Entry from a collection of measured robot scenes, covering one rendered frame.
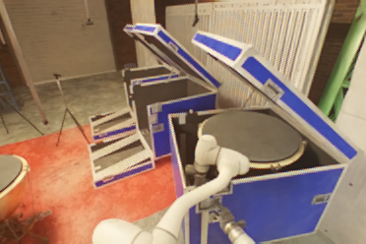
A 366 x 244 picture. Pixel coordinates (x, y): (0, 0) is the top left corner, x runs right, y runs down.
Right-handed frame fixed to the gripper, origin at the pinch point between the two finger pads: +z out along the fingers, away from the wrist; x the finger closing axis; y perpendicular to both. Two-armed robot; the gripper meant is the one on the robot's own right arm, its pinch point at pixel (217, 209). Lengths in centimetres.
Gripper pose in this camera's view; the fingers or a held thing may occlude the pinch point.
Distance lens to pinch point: 142.5
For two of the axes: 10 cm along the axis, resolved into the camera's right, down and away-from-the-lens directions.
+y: -9.0, 2.1, -3.7
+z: -4.3, -4.2, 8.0
